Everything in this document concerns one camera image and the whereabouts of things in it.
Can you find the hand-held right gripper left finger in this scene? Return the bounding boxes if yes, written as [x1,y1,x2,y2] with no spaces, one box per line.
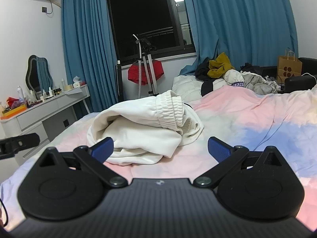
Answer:
[37,137,129,188]

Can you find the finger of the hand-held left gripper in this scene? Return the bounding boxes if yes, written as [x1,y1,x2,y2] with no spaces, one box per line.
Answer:
[0,132,40,160]

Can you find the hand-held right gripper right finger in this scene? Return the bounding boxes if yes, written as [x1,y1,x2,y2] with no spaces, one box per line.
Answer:
[193,136,284,189]

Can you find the white sock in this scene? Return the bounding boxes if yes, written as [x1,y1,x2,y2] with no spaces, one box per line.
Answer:
[87,90,205,166]

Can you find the orange tray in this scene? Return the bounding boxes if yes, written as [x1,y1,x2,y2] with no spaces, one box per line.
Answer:
[0,104,27,120]

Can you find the white dressing table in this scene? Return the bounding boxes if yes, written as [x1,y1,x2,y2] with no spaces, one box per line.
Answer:
[0,84,91,159]

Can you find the pastel tie-dye blanket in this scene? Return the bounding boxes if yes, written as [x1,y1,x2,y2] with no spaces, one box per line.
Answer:
[0,83,317,238]

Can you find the group of cosmetic bottles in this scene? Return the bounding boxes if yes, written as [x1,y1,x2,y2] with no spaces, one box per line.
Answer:
[16,78,68,103]

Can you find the black upright board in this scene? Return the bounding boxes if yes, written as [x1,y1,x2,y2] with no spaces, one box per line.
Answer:
[116,64,124,102]

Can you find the wavy black-framed mirror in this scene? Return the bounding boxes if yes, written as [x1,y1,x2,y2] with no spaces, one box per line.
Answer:
[25,55,53,93]

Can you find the white tissue box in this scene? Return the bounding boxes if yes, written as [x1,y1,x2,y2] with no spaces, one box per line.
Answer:
[73,76,86,89]

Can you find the white pillow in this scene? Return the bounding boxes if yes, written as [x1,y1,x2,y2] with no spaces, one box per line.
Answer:
[172,75,206,98]

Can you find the white grey jacket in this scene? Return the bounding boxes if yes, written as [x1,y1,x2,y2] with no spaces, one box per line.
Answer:
[223,69,282,95]

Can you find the red bins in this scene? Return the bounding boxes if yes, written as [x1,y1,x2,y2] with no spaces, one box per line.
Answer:
[127,59,164,85]

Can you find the black garment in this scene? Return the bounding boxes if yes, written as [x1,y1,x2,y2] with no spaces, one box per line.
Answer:
[195,57,216,97]

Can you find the mustard yellow garment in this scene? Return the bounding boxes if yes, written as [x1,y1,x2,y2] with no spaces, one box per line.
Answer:
[207,52,236,79]

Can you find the white shelf cart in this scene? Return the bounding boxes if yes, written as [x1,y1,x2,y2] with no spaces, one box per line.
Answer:
[132,33,160,96]

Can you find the dark crumpled garment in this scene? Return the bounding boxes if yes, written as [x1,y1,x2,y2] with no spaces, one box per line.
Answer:
[240,62,261,74]

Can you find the blue curtain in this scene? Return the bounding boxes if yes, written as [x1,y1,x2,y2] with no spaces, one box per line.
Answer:
[60,0,124,113]
[180,0,299,76]

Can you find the black armchair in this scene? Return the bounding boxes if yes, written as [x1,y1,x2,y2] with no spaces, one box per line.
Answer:
[284,57,317,94]

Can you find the brown paper bag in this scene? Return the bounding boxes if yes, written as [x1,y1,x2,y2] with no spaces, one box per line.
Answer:
[277,48,303,84]

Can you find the dark window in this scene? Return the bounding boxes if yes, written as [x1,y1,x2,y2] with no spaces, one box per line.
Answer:
[105,0,197,63]

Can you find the white cable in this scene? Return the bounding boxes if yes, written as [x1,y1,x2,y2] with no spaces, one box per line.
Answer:
[301,73,317,84]

